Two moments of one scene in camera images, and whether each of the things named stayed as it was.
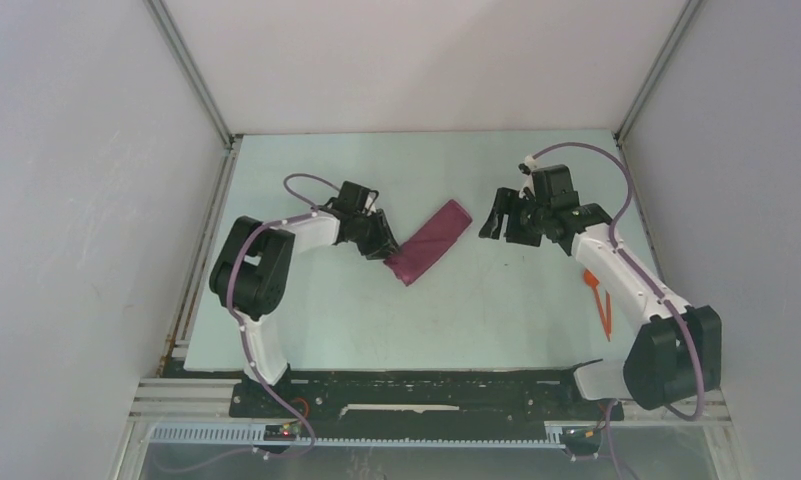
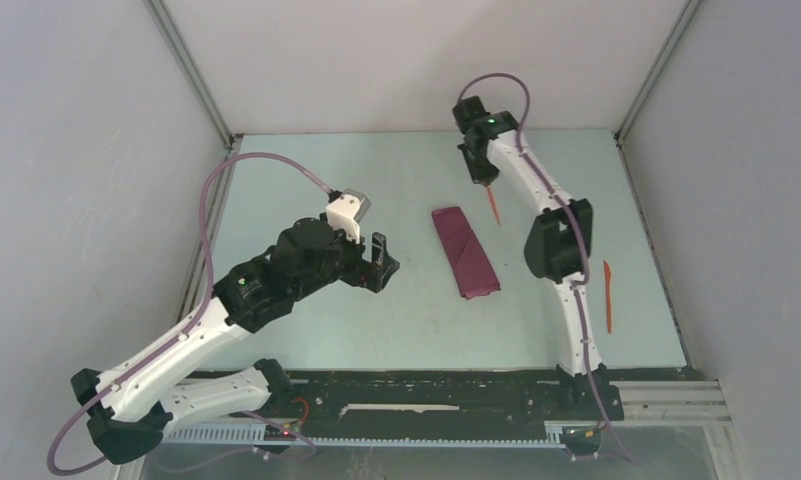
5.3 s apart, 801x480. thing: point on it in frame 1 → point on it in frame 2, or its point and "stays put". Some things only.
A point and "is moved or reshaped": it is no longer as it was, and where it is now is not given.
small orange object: (593, 281) is moved or reshaped
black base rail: (420, 399) stays put
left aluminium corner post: (195, 73) stays put
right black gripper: (505, 201) → (480, 176)
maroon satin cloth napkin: (428, 242) → (467, 258)
